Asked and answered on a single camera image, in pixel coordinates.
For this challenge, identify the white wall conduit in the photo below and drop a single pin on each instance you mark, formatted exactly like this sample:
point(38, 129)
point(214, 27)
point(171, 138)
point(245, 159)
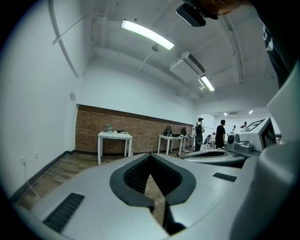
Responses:
point(62, 37)

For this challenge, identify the green glass jar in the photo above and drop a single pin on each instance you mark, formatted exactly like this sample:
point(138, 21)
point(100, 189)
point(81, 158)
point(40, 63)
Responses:
point(109, 129)

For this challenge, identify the white wall socket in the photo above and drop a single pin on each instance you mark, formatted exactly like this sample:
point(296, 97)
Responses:
point(23, 160)

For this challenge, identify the person's black shirt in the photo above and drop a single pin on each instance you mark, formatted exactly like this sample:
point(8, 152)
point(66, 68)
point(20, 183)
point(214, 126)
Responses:
point(281, 42)

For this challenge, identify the white table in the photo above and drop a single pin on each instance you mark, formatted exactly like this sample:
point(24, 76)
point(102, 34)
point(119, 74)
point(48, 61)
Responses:
point(114, 136)
point(170, 138)

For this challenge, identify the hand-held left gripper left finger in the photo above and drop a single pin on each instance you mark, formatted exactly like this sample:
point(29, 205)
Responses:
point(93, 199)

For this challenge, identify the long ceiling light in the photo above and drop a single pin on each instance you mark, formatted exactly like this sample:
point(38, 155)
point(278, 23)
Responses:
point(147, 34)
point(207, 83)

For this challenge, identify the black pouch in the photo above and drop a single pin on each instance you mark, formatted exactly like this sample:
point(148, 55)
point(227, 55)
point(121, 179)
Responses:
point(120, 131)

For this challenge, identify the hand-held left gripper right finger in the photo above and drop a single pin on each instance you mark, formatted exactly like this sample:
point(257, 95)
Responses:
point(206, 199)

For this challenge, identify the grey wall plate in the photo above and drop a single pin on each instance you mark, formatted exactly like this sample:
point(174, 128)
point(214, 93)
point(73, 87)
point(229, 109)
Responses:
point(72, 96)

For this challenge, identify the clear plastic bottle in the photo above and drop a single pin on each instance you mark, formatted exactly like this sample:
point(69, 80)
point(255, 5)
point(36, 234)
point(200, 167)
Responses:
point(132, 152)

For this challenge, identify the person's head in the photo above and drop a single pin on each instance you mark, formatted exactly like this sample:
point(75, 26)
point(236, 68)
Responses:
point(218, 8)

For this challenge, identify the white ceiling air conditioner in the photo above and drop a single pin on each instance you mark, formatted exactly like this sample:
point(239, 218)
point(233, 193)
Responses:
point(187, 66)

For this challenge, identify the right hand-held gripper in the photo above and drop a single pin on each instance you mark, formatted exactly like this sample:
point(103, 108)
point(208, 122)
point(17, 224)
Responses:
point(255, 136)

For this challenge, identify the black head camera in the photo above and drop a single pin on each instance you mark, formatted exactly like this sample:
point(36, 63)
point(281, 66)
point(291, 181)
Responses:
point(191, 15)

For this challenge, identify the black backpack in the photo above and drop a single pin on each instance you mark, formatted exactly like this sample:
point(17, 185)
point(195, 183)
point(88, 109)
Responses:
point(167, 131)
point(184, 131)

